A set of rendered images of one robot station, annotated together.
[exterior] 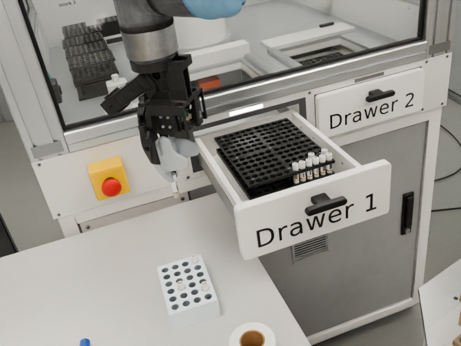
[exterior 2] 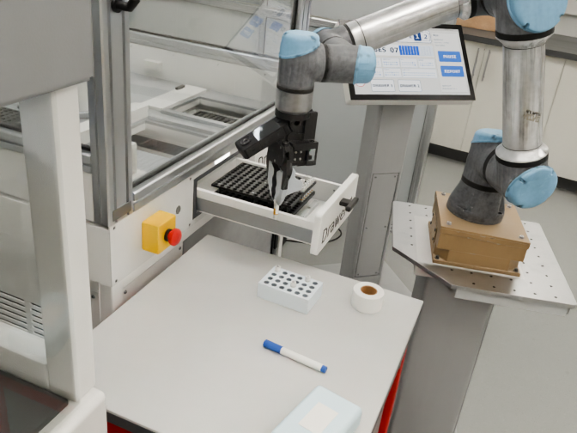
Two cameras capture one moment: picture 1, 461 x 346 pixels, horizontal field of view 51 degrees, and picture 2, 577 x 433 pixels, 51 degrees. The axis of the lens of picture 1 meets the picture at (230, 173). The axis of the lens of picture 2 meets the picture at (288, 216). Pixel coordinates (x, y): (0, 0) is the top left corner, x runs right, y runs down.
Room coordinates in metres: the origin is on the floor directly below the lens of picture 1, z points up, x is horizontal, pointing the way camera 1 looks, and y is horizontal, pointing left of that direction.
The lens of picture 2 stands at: (0.00, 1.07, 1.56)
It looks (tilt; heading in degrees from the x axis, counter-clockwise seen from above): 27 degrees down; 304
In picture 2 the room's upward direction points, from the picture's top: 6 degrees clockwise
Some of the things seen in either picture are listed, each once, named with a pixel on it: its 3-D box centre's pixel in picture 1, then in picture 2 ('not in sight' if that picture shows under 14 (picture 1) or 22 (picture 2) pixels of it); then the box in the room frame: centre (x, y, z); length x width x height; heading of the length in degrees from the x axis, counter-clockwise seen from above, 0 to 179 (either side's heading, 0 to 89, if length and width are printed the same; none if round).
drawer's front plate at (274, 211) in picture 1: (315, 209); (336, 211); (0.68, -0.14, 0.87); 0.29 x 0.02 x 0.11; 104
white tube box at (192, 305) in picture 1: (187, 290); (289, 289); (0.63, 0.11, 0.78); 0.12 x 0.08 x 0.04; 12
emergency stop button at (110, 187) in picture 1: (111, 186); (173, 236); (0.86, 0.25, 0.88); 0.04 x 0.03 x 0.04; 104
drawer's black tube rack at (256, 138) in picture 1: (271, 160); (264, 193); (0.87, -0.09, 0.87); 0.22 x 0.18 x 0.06; 14
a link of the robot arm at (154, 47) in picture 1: (151, 41); (293, 99); (0.69, 0.08, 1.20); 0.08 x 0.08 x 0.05
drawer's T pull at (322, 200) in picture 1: (322, 202); (347, 203); (0.65, -0.14, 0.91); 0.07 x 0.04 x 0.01; 104
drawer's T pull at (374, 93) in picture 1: (377, 94); not in sight; (1.04, -0.37, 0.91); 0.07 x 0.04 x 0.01; 104
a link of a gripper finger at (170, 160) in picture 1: (172, 162); (290, 186); (0.67, 0.09, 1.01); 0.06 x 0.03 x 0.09; 65
